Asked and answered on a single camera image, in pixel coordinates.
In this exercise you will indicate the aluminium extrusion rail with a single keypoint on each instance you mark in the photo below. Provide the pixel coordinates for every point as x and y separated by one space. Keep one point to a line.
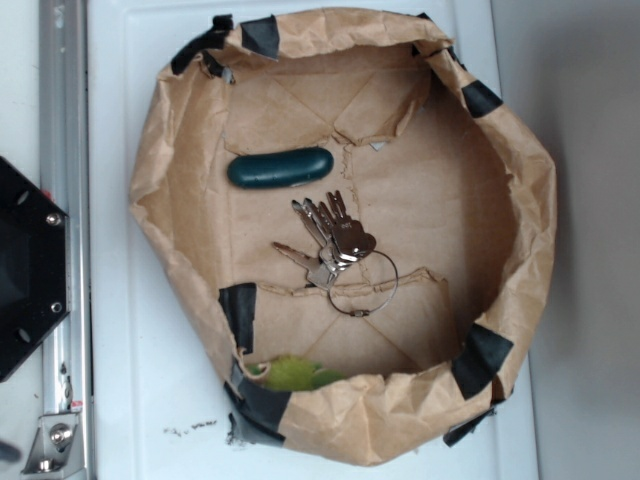
64 168

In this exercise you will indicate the green fuzzy toy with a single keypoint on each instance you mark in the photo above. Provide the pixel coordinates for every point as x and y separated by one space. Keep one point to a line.
292 373

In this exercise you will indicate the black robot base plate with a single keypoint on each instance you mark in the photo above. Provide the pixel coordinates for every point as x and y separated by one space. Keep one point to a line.
34 293

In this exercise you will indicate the brown paper bag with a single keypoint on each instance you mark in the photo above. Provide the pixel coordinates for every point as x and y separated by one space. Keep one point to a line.
456 190

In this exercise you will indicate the silver corner bracket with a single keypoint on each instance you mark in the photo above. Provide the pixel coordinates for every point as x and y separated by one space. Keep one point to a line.
57 450

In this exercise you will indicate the silver key bunch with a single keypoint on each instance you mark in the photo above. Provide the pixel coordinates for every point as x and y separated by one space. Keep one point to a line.
342 239

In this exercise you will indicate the dark green oval case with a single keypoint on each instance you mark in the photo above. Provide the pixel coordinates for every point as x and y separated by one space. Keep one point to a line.
280 169

